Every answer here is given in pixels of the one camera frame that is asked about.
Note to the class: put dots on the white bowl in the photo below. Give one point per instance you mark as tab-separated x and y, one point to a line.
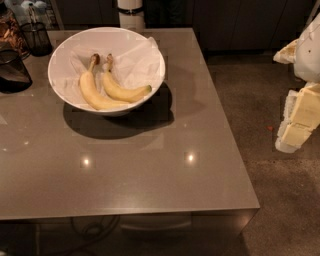
137	62

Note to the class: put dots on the black mesh pen cup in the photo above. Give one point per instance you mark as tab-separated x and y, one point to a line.
37	39

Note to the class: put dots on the glass jar with snacks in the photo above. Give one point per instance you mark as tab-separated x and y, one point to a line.
10	32

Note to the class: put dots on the white cylinder bin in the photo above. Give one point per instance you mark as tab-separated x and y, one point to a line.
131	14

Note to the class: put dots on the white paper napkin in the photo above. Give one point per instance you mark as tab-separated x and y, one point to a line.
110	78

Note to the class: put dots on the black mesh tray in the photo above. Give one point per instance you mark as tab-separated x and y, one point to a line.
14	76

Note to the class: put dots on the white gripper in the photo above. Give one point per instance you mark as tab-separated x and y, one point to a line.
309	55

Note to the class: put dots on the yellow banana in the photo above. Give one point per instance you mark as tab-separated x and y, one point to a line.
89	91
116	91

